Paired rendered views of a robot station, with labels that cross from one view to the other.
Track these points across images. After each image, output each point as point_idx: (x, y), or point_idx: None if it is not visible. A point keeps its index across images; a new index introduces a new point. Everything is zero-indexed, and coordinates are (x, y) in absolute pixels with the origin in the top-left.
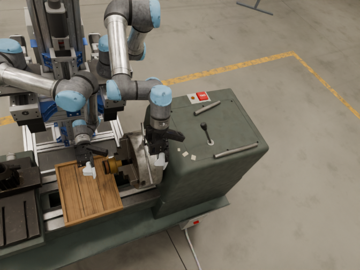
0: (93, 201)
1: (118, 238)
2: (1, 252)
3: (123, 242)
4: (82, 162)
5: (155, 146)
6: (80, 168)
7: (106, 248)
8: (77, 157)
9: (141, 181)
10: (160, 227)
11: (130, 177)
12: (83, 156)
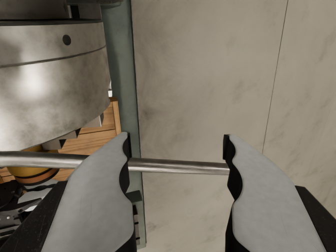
0: (92, 144)
1: (124, 77)
2: (141, 230)
3: (132, 71)
4: (22, 219)
5: None
6: None
7: (134, 94)
8: (6, 230)
9: (109, 101)
10: (125, 3)
11: (87, 124)
12: (4, 222)
